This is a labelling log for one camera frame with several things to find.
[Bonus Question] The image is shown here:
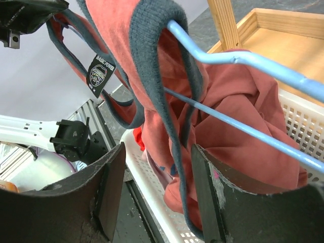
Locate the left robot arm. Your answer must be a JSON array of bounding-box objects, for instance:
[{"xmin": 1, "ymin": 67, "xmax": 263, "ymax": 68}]
[{"xmin": 1, "ymin": 1, "xmax": 107, "ymax": 165}]

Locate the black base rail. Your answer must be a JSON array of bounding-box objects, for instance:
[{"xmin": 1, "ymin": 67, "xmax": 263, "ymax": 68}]
[{"xmin": 96, "ymin": 101, "xmax": 168, "ymax": 242}]

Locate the rust red tank top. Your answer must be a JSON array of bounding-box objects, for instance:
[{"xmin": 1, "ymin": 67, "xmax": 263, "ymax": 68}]
[{"xmin": 46, "ymin": 1, "xmax": 307, "ymax": 239}]

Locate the white plastic basket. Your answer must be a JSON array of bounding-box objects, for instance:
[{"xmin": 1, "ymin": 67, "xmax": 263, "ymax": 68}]
[{"xmin": 121, "ymin": 90, "xmax": 323, "ymax": 242}]

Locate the mauve pink tank top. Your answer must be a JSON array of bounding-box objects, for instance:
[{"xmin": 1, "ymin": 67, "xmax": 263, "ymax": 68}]
[{"xmin": 142, "ymin": 149, "xmax": 176, "ymax": 191}]

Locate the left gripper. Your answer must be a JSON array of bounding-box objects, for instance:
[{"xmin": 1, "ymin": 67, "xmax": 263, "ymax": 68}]
[{"xmin": 1, "ymin": 0, "xmax": 69, "ymax": 49}]

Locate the light blue hanger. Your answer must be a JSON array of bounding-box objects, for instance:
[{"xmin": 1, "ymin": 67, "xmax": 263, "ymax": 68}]
[{"xmin": 165, "ymin": 20, "xmax": 323, "ymax": 173}]

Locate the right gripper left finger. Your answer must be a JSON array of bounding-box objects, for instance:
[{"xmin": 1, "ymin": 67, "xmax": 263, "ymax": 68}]
[{"xmin": 1, "ymin": 144, "xmax": 126, "ymax": 242}]

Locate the wooden clothes rack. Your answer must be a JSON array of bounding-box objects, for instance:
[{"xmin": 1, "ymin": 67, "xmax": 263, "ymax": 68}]
[{"xmin": 206, "ymin": 0, "xmax": 324, "ymax": 108}]

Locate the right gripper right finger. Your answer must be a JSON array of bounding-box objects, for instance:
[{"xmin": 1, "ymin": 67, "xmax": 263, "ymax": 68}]
[{"xmin": 191, "ymin": 145, "xmax": 323, "ymax": 242}]

